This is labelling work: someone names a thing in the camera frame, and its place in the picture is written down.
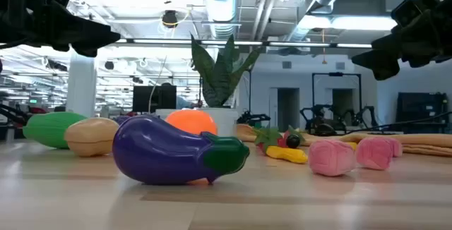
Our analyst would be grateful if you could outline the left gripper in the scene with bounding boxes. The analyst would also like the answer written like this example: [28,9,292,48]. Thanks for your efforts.
[0,0,121,58]

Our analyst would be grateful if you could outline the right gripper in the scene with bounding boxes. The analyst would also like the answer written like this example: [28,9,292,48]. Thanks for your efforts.
[352,0,452,81]

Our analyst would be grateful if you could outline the pink plush toy chunk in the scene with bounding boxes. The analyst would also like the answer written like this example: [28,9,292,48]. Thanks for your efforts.
[308,138,357,177]
[355,136,393,171]
[388,138,403,159]

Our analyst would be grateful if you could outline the orange cloth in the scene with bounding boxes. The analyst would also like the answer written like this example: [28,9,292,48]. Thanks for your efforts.
[235,123,452,158]

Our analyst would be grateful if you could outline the green toy corn cob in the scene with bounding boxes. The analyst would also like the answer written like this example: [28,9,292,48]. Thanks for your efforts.
[23,111,88,150]

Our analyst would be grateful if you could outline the tan toy potato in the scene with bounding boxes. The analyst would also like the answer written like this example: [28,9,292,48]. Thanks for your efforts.
[64,116,120,158]

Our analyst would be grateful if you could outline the orange toy orange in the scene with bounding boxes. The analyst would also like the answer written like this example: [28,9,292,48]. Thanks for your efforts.
[165,109,218,136]

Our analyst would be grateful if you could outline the purple toy eggplant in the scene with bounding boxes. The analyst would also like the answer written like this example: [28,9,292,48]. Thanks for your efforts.
[112,114,251,186]

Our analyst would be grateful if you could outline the clear plastic tupperware container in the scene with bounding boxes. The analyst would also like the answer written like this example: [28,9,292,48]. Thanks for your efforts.
[154,107,239,138]

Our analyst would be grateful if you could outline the building pillar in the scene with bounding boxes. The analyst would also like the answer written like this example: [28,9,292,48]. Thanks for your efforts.
[65,52,98,126]

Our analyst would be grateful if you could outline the black background cabinet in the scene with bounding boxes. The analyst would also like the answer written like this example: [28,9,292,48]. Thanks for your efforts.
[397,92,449,134]

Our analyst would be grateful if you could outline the black background monitor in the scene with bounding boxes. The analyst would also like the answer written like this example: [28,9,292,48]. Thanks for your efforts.
[132,84,177,114]

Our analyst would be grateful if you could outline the black background robot arms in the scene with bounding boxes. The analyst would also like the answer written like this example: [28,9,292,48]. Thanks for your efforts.
[299,104,379,136]

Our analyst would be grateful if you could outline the person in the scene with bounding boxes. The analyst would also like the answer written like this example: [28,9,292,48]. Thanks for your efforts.
[176,95,198,110]

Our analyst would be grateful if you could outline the small black toy ball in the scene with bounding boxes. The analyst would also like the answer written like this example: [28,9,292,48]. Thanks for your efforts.
[285,133,302,150]

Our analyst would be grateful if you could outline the green snake plant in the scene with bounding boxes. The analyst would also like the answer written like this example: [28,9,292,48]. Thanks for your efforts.
[190,34,263,109]

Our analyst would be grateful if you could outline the green black background robot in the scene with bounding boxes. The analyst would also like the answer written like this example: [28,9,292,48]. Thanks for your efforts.
[237,110,272,128]

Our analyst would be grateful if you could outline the overhead rig light bar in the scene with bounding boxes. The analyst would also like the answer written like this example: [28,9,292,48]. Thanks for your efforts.
[116,38,372,49]

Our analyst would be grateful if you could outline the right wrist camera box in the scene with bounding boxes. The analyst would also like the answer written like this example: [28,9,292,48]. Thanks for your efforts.
[391,0,427,28]

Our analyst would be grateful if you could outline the black background frame stand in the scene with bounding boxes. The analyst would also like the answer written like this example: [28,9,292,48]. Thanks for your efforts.
[311,72,363,132]

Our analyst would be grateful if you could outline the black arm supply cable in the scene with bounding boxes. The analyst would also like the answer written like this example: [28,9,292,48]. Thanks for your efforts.
[345,111,452,134]

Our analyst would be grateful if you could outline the silver ribbed air duct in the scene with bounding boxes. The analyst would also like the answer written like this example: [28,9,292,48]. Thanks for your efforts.
[201,0,242,40]

